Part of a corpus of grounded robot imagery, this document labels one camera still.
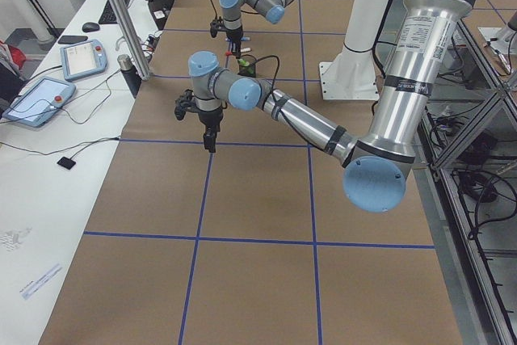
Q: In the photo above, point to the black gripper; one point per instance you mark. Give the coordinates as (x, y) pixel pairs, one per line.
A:
(235, 34)
(210, 119)

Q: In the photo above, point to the green highlighter pen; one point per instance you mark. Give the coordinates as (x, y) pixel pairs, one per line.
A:
(243, 62)

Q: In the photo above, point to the black mesh pen cup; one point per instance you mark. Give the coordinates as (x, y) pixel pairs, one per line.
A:
(248, 71)

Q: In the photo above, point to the dark metal water bottle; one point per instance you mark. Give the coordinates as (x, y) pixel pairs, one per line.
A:
(130, 74)

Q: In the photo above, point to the small black square pad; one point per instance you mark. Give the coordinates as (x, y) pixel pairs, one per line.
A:
(67, 163)

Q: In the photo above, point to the black computer mouse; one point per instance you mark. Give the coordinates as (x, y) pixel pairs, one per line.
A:
(90, 27)

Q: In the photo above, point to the teach pendant far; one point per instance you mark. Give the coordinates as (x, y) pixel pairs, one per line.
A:
(83, 59)

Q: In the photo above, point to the teach pendant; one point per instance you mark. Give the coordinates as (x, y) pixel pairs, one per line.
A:
(40, 103)
(83, 59)

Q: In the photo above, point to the black smartphone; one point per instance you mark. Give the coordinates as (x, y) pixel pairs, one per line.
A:
(68, 39)

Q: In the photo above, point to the teach pendant near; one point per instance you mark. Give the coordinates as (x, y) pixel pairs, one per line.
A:
(40, 103)

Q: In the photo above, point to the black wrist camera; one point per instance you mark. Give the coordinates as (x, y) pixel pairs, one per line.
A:
(184, 104)
(216, 26)

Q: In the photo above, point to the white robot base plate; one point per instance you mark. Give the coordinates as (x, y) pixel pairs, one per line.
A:
(341, 80)

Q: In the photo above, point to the aluminium frame post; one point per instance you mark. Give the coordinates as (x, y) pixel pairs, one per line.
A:
(131, 38)

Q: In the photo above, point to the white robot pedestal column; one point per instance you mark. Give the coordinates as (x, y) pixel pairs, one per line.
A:
(362, 29)

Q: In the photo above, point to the aluminium frame rack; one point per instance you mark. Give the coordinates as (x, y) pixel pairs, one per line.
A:
(468, 143)

